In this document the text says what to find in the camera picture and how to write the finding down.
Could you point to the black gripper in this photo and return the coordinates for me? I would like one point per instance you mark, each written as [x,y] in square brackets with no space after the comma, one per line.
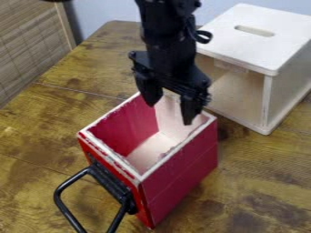
[169,67]

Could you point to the red wooden drawer box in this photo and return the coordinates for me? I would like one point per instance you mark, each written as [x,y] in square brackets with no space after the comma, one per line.
[157,155]

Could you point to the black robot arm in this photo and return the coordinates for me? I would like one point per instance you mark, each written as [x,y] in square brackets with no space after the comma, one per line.
[169,22]

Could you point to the light wooden cabinet frame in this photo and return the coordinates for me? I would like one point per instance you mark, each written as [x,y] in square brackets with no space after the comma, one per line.
[258,61]

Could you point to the black metal drawer handle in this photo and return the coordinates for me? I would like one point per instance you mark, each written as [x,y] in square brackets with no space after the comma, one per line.
[94,193]

